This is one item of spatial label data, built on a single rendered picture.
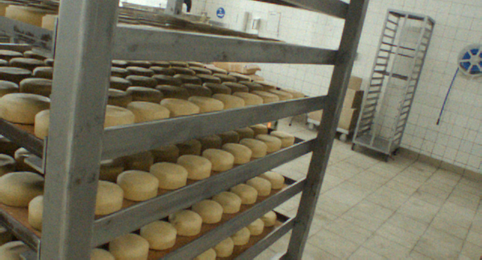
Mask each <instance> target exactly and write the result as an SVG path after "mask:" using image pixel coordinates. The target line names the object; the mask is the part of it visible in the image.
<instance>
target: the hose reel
mask: <svg viewBox="0 0 482 260"><path fill-rule="evenodd" d="M457 65H458V67H457V69H456V71H455V75H456V73H457V71H458V69H460V70H461V71H462V72H463V73H465V74H466V75H470V76H471V77H472V78H471V81H474V79H473V77H478V76H482V44H475V43H474V44H469V45H466V46H465V47H464V48H463V49H462V50H461V51H460V52H459V55H458V57H457ZM455 75H454V77H453V80H452V82H451V84H450V87H449V89H448V91H447V94H446V96H445V99H444V103H443V105H442V107H441V113H442V110H443V107H444V104H445V102H446V98H447V95H448V93H449V91H450V88H451V86H452V84H453V81H454V79H455V77H456V76H455ZM441 113H440V116H439V118H438V122H437V125H439V121H440V119H441Z"/></svg>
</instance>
